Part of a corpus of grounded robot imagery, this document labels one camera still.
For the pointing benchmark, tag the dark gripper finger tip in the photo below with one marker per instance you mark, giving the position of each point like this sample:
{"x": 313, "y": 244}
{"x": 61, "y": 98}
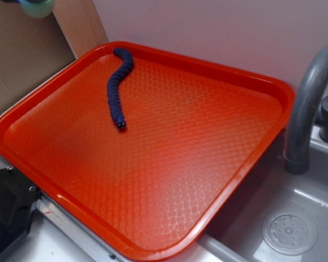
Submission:
{"x": 31, "y": 1}

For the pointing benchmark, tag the green dimpled rubber ball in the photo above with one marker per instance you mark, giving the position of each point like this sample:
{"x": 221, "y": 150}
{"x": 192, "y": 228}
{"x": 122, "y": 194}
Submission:
{"x": 39, "y": 10}

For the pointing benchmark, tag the brown cardboard sheet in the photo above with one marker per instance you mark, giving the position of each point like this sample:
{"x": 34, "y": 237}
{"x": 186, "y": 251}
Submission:
{"x": 31, "y": 51}

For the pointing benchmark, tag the light wooden board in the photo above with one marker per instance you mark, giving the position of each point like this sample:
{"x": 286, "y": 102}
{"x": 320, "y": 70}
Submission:
{"x": 80, "y": 24}

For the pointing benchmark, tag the dark blue toy snake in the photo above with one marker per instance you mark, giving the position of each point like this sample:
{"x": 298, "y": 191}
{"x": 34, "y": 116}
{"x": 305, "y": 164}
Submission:
{"x": 113, "y": 84}

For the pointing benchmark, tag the red plastic serving tray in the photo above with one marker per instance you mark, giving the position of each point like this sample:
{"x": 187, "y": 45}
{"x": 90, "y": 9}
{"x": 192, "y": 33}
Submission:
{"x": 194, "y": 130}

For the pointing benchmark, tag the grey curved faucet spout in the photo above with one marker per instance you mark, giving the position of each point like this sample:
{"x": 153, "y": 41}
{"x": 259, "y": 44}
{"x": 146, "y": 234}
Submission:
{"x": 312, "y": 90}

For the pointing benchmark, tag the grey plastic toy sink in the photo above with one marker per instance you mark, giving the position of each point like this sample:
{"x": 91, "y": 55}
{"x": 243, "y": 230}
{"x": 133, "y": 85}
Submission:
{"x": 235, "y": 232}

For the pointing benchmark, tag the round grey sink drain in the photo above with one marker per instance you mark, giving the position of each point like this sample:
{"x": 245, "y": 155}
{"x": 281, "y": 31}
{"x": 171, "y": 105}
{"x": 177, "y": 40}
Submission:
{"x": 289, "y": 232}

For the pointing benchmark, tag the aluminium rail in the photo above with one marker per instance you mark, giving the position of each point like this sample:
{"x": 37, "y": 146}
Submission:
{"x": 57, "y": 236}

